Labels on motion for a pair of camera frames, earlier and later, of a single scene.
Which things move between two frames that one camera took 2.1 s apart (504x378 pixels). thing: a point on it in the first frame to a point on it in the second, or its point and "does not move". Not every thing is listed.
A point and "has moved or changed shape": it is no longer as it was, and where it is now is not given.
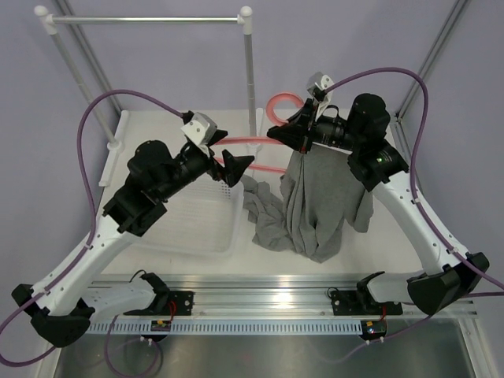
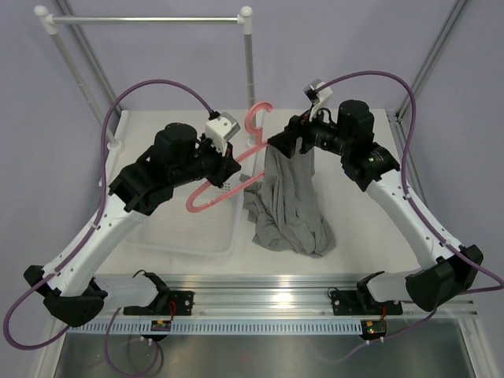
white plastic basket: [207, 220] does not move
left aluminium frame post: [68, 9] does not move
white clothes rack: [245, 19] does not move
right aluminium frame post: [431, 57] does not move
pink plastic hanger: [263, 140] to [242, 185]
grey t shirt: [320, 194] has moved or changed shape
